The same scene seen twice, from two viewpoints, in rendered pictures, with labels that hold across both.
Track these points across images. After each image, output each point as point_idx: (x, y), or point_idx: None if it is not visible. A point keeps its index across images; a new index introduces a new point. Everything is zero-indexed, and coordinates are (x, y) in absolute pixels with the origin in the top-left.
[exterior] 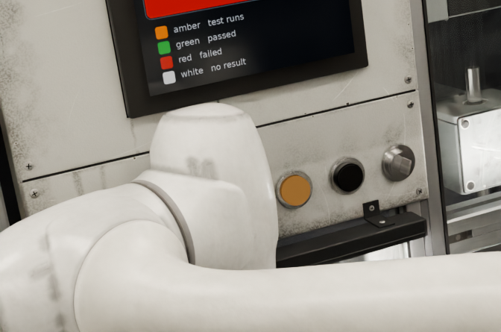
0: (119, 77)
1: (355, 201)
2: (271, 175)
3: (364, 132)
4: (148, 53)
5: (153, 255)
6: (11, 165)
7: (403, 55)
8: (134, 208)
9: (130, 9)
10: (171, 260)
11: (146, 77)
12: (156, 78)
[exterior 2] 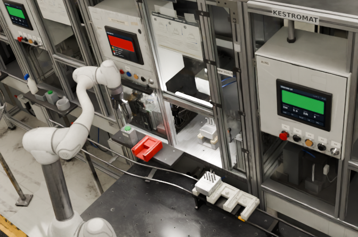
0: None
1: (145, 83)
2: (113, 75)
3: (145, 74)
4: (111, 49)
5: (81, 80)
6: None
7: (149, 66)
8: (88, 73)
9: None
10: (81, 82)
11: None
12: (113, 52)
